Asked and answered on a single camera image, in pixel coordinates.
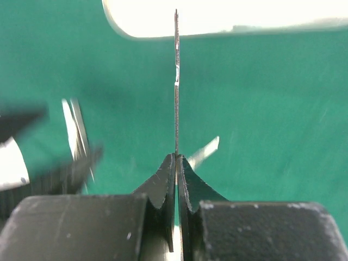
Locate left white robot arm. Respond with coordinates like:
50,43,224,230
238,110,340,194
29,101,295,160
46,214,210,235
1,107,103,197

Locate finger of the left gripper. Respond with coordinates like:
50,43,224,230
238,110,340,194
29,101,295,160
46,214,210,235
1,107,48,143
27,146,103,195

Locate dark green surgical cloth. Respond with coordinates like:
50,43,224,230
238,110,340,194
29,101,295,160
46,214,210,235
1,1,347,212

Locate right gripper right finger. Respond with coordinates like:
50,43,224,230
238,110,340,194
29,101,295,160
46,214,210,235
177,156,347,260

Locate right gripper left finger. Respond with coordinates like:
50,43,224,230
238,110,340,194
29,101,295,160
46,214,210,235
1,154,176,260

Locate steel scalpel handle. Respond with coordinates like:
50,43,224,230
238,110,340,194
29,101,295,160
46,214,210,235
174,9,180,157

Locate steel instrument tray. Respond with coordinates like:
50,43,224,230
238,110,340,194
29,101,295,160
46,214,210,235
102,1,347,38

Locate steel tweezers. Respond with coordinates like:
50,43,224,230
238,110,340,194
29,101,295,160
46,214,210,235
70,97,96,183
61,99,80,160

